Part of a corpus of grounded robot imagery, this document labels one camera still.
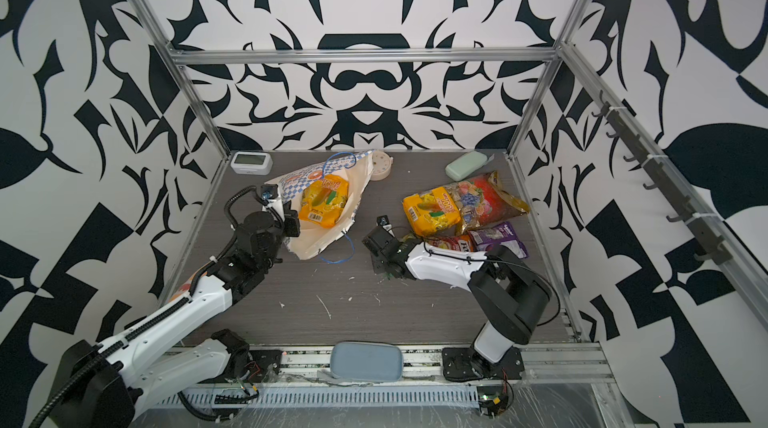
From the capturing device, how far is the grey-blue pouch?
73cm

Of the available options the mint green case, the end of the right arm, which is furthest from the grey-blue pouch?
the mint green case

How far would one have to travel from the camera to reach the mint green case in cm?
113
